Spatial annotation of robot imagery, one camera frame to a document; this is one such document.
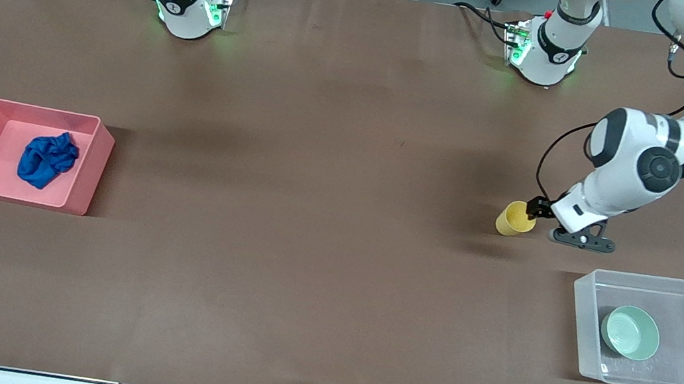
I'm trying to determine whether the yellow cup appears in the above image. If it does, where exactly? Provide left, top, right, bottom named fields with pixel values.
left=494, top=198, right=540, bottom=240

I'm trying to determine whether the black left base cable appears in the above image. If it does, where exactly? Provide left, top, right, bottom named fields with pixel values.
left=449, top=0, right=519, bottom=46

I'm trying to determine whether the mint green bowl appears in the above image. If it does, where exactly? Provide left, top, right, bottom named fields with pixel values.
left=597, top=302, right=665, bottom=364

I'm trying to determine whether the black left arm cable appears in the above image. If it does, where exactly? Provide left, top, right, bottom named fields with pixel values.
left=532, top=0, right=684, bottom=224

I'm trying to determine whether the blue cloth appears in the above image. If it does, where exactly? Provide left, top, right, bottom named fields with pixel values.
left=15, top=126, right=82, bottom=194

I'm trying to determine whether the brown paper table cover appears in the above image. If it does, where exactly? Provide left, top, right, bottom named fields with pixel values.
left=0, top=0, right=684, bottom=384

